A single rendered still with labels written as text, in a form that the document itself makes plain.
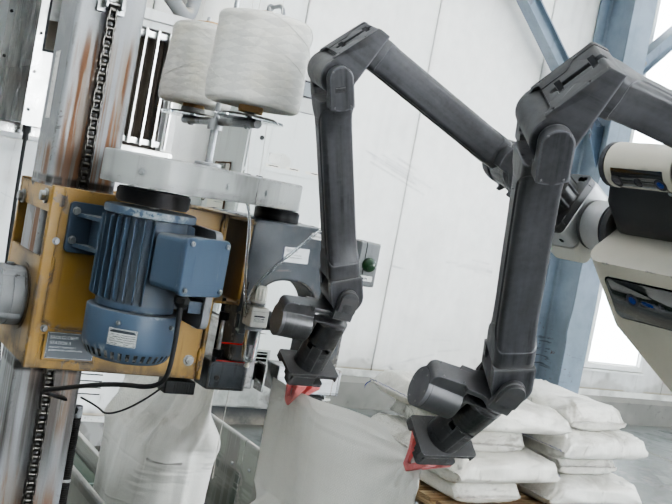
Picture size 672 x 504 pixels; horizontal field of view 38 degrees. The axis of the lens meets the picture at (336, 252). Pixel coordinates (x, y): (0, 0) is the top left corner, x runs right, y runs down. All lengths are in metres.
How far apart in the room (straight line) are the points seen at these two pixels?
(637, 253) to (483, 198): 5.65
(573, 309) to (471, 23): 2.22
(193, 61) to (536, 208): 0.88
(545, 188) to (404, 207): 5.73
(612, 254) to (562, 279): 6.10
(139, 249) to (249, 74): 0.33
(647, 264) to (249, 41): 0.73
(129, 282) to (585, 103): 0.79
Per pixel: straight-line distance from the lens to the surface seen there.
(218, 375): 1.88
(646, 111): 1.17
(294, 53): 1.66
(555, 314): 7.81
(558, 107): 1.12
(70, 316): 1.76
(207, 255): 1.55
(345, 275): 1.67
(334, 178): 1.61
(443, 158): 7.06
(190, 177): 1.57
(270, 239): 1.87
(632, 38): 7.71
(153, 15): 4.64
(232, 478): 2.71
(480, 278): 7.39
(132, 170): 1.56
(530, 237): 1.22
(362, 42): 1.55
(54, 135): 1.78
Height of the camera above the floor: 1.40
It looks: 3 degrees down
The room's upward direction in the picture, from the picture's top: 11 degrees clockwise
